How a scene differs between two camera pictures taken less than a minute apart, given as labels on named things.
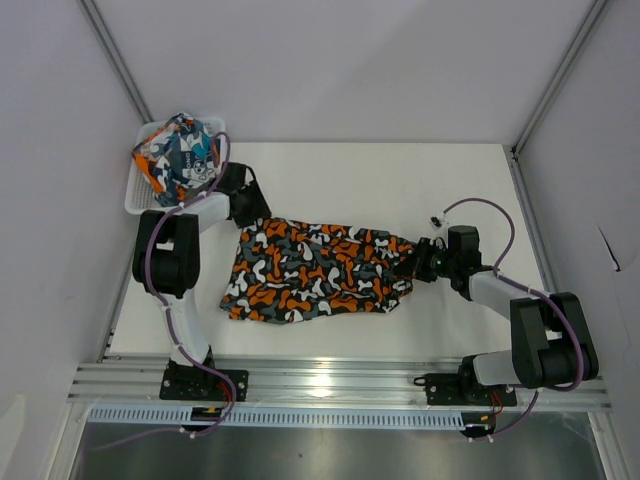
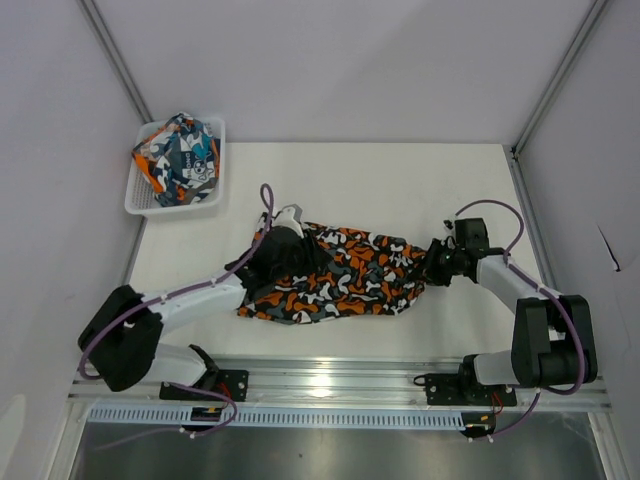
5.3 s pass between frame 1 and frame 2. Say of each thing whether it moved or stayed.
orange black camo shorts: moved
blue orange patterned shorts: stayed
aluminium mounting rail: stayed
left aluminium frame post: stayed
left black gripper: moved
